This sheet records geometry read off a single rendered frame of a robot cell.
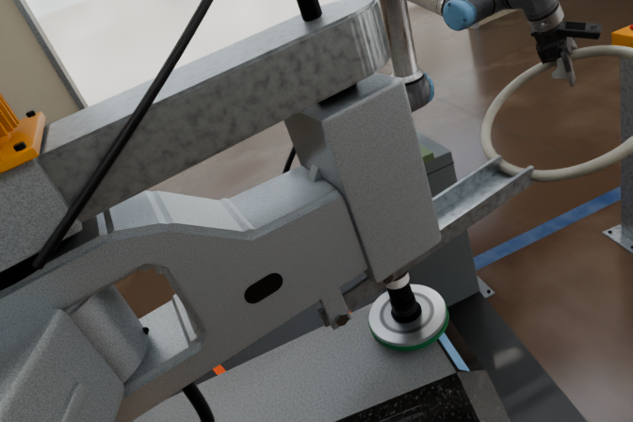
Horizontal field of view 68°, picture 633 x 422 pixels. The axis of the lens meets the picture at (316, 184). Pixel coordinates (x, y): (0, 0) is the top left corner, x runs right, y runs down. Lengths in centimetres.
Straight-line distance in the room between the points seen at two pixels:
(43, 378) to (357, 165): 62
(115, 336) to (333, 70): 62
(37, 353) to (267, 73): 55
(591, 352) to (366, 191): 160
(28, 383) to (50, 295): 15
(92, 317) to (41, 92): 511
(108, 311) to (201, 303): 16
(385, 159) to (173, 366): 58
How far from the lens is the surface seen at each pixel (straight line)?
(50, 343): 84
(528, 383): 226
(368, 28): 91
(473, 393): 132
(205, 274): 90
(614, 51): 162
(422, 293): 140
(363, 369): 135
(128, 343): 99
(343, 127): 90
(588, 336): 243
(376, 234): 102
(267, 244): 92
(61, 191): 80
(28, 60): 590
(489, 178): 143
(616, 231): 293
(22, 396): 79
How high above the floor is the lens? 186
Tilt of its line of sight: 28 degrees down
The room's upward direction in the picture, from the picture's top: 21 degrees counter-clockwise
